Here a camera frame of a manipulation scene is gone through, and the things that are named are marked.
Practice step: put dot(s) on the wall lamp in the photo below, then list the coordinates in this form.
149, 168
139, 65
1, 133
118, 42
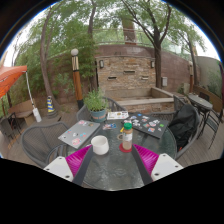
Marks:
101, 64
152, 64

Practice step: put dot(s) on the white mug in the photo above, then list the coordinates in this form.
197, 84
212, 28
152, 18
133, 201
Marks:
99, 145

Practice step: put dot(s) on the colourful sticker sheet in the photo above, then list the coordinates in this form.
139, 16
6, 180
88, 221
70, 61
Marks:
109, 126

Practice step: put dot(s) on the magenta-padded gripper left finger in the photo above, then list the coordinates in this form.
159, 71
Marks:
71, 163

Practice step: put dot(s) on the wooden globe lamp post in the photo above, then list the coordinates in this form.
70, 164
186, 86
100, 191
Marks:
77, 83

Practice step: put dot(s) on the wooden bench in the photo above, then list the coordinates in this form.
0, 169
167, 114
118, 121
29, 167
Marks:
21, 108

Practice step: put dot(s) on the blue yellow striped cone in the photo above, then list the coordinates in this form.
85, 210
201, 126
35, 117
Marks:
50, 105

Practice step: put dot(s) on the round metal side table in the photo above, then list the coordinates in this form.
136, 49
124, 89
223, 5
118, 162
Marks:
200, 101

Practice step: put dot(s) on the tall dark-trunk tree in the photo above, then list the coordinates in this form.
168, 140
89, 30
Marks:
157, 60

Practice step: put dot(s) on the grey laptop with stickers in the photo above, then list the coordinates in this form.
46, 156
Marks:
78, 135

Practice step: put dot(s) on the black laptop with stickers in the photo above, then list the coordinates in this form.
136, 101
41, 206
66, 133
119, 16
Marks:
148, 125

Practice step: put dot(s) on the orange canopy tent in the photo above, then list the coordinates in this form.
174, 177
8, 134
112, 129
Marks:
10, 78

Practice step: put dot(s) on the grey mesh metal chair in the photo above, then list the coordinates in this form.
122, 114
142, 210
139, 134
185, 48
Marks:
115, 106
179, 103
38, 140
160, 116
199, 133

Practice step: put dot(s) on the black jacket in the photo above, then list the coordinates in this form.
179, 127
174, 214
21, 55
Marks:
183, 125

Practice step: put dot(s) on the tall leaning grey-trunk tree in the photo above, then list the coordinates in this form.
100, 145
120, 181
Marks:
45, 66

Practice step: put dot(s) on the white printed booklet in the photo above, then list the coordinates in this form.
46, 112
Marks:
117, 115

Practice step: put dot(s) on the grey utility box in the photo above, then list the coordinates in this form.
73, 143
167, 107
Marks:
164, 81

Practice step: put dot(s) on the yellow card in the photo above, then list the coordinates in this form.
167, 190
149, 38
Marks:
121, 129

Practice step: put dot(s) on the tape roll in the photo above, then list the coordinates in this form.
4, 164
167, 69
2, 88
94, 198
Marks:
119, 136

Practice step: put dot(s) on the dark metal chair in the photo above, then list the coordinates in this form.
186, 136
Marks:
7, 128
215, 125

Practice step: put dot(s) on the green plant in blue pot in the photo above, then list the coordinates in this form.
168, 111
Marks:
96, 106

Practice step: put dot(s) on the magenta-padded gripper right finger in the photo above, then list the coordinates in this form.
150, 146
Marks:
155, 163

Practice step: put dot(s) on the stone wall fountain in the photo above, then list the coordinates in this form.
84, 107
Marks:
126, 78

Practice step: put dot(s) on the green-capped brown drink bottle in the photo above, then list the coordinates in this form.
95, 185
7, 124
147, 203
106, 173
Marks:
127, 138

